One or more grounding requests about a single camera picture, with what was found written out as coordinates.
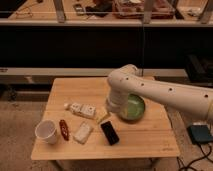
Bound black box right background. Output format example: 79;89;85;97
185;55;213;83

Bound green ceramic bowl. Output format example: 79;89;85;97
118;94;146;121

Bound wooden shelf with clutter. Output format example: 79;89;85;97
0;0;213;26

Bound white plastic bottle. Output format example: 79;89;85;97
64;103;96;119

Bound white paper cup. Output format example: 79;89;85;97
35;120;58;144

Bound black floor cable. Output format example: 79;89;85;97
175;143;213;171

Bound wooden table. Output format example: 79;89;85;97
31;77;180;160

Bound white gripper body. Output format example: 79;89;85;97
106;89;129;113

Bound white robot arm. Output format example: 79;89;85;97
106;64;213;124

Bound red brown snack bar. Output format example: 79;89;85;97
59;120;69;141

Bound black smartphone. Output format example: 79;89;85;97
101;121;119;145

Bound dark blue floor box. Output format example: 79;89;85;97
187;125;213;144

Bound yellow sticky note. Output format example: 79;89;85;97
96;107;110;123

